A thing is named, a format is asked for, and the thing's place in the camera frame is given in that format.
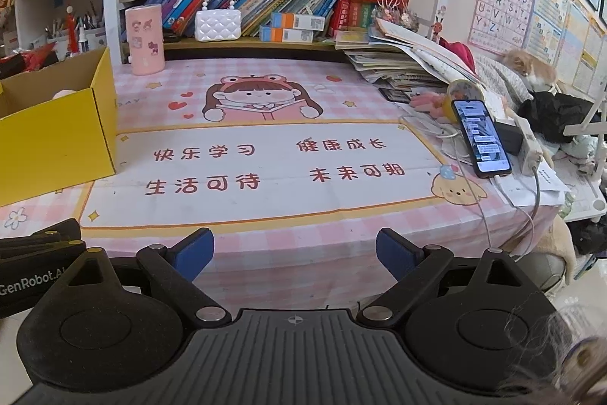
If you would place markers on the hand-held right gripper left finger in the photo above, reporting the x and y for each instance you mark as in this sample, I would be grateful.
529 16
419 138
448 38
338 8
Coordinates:
194 253

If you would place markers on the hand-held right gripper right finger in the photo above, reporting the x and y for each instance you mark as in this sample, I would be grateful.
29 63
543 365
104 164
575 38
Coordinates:
396 253

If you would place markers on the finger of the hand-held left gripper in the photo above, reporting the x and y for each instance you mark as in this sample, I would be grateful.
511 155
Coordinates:
47 249
47 233

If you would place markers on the yellow cardboard box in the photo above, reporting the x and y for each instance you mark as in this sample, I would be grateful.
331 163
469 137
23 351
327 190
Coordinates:
52 144

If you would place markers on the black smartphone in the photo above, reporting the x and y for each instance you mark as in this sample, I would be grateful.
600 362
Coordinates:
481 137

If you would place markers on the pink striped soft toy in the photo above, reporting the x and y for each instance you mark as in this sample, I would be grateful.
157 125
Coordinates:
429 103

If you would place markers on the black charger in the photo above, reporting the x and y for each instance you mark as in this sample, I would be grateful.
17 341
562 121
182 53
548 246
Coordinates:
510 139

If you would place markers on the white power strip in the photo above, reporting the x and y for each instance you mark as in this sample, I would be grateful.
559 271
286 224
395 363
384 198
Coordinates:
529 146

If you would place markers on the red paper sheets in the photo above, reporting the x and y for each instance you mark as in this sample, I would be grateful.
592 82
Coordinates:
38 56

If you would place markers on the person's hair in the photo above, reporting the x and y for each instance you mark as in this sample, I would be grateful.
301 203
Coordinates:
559 353

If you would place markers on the stack of papers and booklets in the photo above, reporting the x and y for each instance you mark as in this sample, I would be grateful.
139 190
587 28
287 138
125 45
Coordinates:
403 58

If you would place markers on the white folding rack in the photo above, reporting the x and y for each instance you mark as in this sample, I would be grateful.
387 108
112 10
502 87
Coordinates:
588 196

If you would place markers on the desk pencil cups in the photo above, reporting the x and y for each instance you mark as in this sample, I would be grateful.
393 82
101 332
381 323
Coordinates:
90 32

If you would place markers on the grey striped cloth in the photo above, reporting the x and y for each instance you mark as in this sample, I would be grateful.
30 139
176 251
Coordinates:
502 77

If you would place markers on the black plastic bag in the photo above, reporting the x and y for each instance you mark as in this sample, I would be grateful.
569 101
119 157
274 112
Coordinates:
555 115

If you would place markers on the pink cylinder holder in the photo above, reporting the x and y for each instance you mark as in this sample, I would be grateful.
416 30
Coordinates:
144 39

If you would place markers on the white quilted handbag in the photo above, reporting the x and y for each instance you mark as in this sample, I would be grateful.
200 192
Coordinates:
218 25

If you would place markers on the orange white cat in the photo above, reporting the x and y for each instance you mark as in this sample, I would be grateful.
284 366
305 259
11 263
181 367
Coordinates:
531 68

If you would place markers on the small deer figurine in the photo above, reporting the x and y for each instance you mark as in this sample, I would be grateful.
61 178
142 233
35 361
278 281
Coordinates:
437 25

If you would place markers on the orange white carton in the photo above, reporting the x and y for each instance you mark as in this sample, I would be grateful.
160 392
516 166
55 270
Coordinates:
298 21
287 35

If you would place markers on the red dictionaries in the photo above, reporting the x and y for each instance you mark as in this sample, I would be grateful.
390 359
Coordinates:
374 4

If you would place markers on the row of colourful books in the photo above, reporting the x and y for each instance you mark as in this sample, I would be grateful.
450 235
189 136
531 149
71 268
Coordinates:
265 1

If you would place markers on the yellow chart wall poster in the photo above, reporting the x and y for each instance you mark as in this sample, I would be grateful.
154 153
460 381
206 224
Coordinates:
585 49

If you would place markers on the pinyin wall poster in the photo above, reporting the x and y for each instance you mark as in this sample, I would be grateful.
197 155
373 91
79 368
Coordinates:
545 11

